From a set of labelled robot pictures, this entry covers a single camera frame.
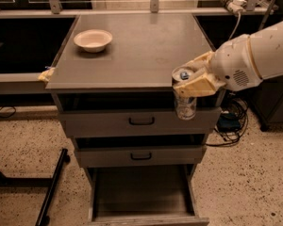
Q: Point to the yellow tape piece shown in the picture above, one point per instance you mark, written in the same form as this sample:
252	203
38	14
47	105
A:
46	75

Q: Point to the grey top drawer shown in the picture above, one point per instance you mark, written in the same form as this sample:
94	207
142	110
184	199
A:
137	123

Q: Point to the grey open bottom drawer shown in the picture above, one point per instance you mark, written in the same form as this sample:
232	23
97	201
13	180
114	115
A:
144	196

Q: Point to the white power strip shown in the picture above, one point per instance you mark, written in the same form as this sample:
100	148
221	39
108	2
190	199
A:
234	6

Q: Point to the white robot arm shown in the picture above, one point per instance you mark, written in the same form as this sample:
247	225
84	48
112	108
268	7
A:
267	50

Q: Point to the black metal stand leg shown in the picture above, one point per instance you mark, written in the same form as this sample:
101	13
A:
43	219

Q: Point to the dark grey side cabinet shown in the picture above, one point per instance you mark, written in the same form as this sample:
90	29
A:
267	99

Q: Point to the thin metal rod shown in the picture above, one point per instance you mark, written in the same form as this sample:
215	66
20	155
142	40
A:
270	7

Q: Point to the grey drawer cabinet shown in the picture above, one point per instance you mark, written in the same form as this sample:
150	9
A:
134	72

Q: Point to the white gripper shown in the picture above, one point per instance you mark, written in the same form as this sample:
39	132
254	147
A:
234	63

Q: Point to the grey middle drawer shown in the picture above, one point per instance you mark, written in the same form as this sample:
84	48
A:
139	156

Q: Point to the white bowl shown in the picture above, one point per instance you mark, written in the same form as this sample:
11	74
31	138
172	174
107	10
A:
93	41

